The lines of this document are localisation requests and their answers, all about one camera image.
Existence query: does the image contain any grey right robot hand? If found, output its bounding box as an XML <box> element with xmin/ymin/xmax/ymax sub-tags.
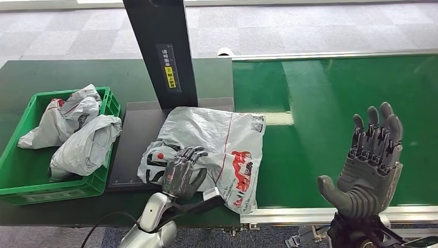
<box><xmin>317</xmin><ymin>102</ymin><xmax>404</xmax><ymax>220</ymax></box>

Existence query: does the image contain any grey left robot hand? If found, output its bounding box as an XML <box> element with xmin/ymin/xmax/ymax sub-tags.
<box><xmin>162</xmin><ymin>146</ymin><xmax>209</xmax><ymax>201</ymax></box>

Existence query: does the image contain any grey printed courier package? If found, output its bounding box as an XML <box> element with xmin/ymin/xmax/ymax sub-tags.
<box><xmin>137</xmin><ymin>106</ymin><xmax>267</xmax><ymax>215</ymax></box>

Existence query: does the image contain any plain grey crumpled package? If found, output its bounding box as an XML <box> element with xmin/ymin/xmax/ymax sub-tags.
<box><xmin>49</xmin><ymin>114</ymin><xmax>122</xmax><ymax>183</ymax></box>

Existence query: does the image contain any green conveyor belt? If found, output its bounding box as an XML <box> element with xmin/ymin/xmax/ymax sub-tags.
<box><xmin>232</xmin><ymin>54</ymin><xmax>438</xmax><ymax>209</ymax></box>

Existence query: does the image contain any grey package with red print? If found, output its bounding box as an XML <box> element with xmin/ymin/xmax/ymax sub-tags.
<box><xmin>17</xmin><ymin>84</ymin><xmax>103</xmax><ymax>150</ymax></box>

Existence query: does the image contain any black inbound scanner machine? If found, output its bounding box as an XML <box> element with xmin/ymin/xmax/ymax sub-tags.
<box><xmin>106</xmin><ymin>0</ymin><xmax>236</xmax><ymax>192</ymax></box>

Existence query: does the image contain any yellow warning sticker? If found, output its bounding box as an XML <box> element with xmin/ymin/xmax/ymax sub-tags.
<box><xmin>164</xmin><ymin>67</ymin><xmax>177</xmax><ymax>89</ymax></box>

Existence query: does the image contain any green plastic crate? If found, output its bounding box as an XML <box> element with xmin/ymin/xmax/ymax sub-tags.
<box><xmin>0</xmin><ymin>86</ymin><xmax>121</xmax><ymax>206</ymax></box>

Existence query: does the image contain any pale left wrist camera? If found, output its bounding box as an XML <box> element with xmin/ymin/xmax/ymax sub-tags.
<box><xmin>201</xmin><ymin>187</ymin><xmax>223</xmax><ymax>203</ymax></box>

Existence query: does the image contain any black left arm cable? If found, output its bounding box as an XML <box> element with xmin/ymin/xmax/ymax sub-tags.
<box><xmin>80</xmin><ymin>211</ymin><xmax>143</xmax><ymax>248</ymax></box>

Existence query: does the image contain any small metal table bracket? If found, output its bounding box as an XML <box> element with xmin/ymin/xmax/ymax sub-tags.
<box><xmin>223</xmin><ymin>222</ymin><xmax>261</xmax><ymax>237</ymax></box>

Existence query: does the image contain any aluminium conveyor rail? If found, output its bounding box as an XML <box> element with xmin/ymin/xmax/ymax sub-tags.
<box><xmin>217</xmin><ymin>48</ymin><xmax>438</xmax><ymax>61</ymax></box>
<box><xmin>239</xmin><ymin>205</ymin><xmax>438</xmax><ymax>239</ymax></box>

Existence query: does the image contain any metal conveyor support bracket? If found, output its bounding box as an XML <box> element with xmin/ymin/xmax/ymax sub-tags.
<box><xmin>286</xmin><ymin>224</ymin><xmax>329</xmax><ymax>248</ymax></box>

